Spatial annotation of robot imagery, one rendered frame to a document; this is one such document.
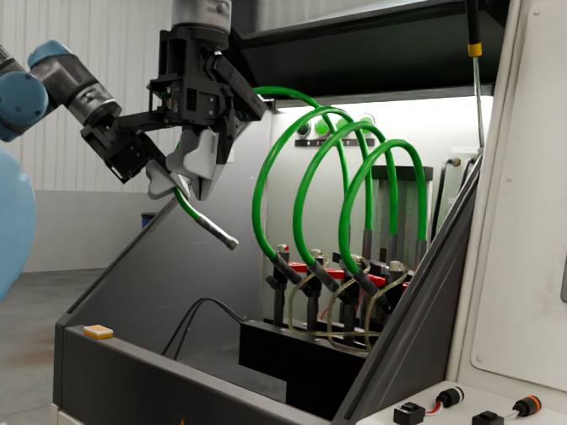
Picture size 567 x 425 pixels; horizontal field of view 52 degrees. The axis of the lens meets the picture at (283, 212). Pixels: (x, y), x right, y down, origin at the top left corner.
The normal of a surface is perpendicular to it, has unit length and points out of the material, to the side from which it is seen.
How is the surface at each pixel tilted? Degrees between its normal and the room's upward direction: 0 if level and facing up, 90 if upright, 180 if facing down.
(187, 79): 90
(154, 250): 90
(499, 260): 76
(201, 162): 93
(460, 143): 90
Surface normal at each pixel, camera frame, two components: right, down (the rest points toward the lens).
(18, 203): 0.95, 0.19
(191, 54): 0.74, 0.07
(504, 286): -0.64, -0.23
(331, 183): -0.67, 0.00
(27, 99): 0.43, 0.07
